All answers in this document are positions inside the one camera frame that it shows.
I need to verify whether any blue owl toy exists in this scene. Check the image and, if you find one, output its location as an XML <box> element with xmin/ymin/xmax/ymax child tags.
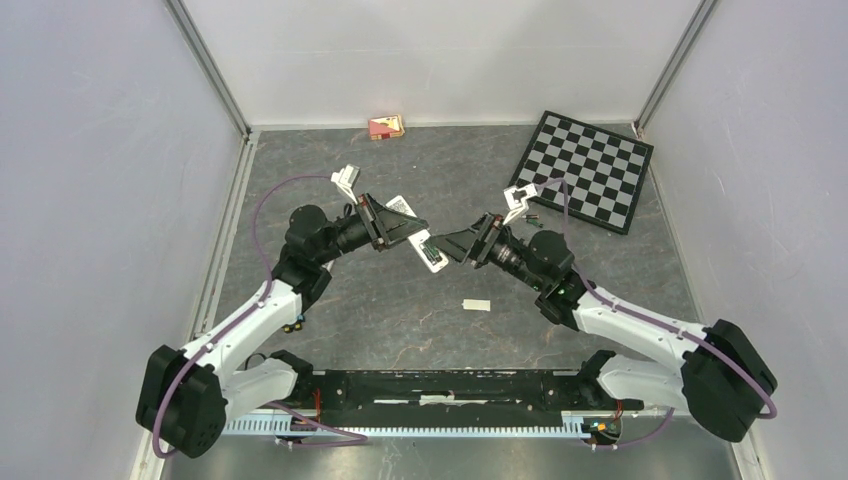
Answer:
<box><xmin>282</xmin><ymin>317</ymin><xmax>304</xmax><ymax>334</ymax></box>

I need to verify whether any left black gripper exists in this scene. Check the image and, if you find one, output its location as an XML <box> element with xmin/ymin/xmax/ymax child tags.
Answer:
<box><xmin>315</xmin><ymin>191</ymin><xmax>428</xmax><ymax>265</ymax></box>

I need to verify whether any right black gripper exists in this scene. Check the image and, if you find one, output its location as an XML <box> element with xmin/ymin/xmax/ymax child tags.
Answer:
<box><xmin>428</xmin><ymin>211</ymin><xmax>545</xmax><ymax>291</ymax></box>

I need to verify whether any white cable duct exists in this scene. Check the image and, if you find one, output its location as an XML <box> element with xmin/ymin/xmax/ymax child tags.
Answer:
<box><xmin>223</xmin><ymin>409</ymin><xmax>621</xmax><ymax>440</ymax></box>

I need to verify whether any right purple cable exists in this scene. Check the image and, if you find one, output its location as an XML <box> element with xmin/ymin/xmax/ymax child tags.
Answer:
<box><xmin>533</xmin><ymin>177</ymin><xmax>779</xmax><ymax>421</ymax></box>

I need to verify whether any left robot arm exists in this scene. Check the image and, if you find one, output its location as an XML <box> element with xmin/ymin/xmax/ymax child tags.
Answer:
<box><xmin>135</xmin><ymin>194</ymin><xmax>428</xmax><ymax>458</ymax></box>

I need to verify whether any red yellow small box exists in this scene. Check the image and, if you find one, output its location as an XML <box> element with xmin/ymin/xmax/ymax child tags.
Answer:
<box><xmin>368</xmin><ymin>114</ymin><xmax>405</xmax><ymax>140</ymax></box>

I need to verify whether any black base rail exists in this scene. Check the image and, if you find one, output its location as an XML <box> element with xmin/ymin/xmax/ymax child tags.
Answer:
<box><xmin>281</xmin><ymin>369</ymin><xmax>645</xmax><ymax>429</ymax></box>

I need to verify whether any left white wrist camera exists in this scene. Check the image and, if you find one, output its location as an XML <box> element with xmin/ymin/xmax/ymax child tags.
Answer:
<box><xmin>330</xmin><ymin>164</ymin><xmax>360</xmax><ymax>205</ymax></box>

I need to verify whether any black white chessboard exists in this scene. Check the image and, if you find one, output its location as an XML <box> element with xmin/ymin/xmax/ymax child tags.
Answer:
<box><xmin>508</xmin><ymin>110</ymin><xmax>654</xmax><ymax>235</ymax></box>

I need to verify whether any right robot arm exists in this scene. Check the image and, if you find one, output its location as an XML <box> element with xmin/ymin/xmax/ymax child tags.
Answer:
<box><xmin>427</xmin><ymin>214</ymin><xmax>777</xmax><ymax>442</ymax></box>

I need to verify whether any slim white remote control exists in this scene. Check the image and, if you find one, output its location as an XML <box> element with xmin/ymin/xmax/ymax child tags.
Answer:
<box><xmin>386</xmin><ymin>195</ymin><xmax>449</xmax><ymax>273</ymax></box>

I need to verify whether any white battery cover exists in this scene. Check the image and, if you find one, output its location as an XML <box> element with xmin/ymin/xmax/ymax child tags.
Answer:
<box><xmin>462</xmin><ymin>298</ymin><xmax>491</xmax><ymax>312</ymax></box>

